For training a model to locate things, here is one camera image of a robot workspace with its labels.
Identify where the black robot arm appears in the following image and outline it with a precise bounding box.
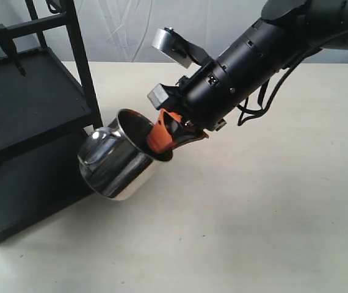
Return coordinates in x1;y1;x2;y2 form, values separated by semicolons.
147;1;348;154

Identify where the black cable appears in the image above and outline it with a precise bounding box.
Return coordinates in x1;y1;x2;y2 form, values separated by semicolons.
237;24;348;127

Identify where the black metal shelf rack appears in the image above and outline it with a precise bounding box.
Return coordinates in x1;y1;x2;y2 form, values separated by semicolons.
0;1;103;243

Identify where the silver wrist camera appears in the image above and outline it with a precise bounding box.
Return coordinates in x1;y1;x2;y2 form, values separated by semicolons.
152;27;212;69

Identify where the shiny steel cup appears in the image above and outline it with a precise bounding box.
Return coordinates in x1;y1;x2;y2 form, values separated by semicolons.
78;109;173;201

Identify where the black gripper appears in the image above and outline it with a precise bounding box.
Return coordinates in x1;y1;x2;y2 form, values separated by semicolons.
147;60;227;153

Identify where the white backdrop curtain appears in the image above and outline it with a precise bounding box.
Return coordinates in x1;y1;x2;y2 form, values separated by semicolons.
0;0;348;63

